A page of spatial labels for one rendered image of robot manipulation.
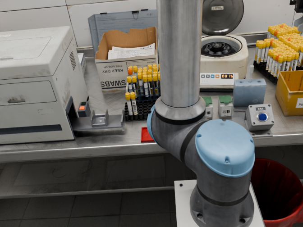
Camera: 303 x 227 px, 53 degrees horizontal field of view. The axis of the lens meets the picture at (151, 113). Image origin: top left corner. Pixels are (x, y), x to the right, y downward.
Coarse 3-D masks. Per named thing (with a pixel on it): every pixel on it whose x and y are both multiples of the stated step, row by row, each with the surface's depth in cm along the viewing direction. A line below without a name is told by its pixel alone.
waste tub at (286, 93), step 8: (280, 72) 106; (288, 72) 106; (296, 72) 106; (280, 80) 105; (288, 80) 108; (296, 80) 108; (280, 88) 105; (288, 88) 98; (296, 88) 110; (280, 96) 106; (288, 96) 98; (296, 96) 97; (280, 104) 106; (288, 104) 99; (296, 104) 99; (288, 112) 101; (296, 112) 101
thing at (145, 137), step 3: (144, 129) 104; (141, 132) 102; (144, 132) 102; (147, 132) 102; (141, 135) 100; (144, 135) 101; (147, 135) 101; (141, 138) 99; (144, 138) 100; (147, 138) 100; (150, 138) 100; (141, 141) 99; (144, 141) 99; (147, 141) 99; (150, 141) 99
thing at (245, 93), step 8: (240, 80) 104; (248, 80) 104; (256, 80) 103; (264, 80) 103; (240, 88) 103; (248, 88) 102; (256, 88) 102; (264, 88) 102; (240, 96) 105; (248, 96) 104; (256, 96) 104; (264, 96) 104; (240, 104) 107; (248, 104) 106
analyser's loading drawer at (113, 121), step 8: (72, 120) 105; (80, 120) 105; (88, 120) 104; (96, 120) 104; (104, 120) 104; (112, 120) 103; (120, 120) 103; (72, 128) 102; (80, 128) 101; (88, 128) 101; (96, 128) 101; (104, 128) 101; (112, 128) 101
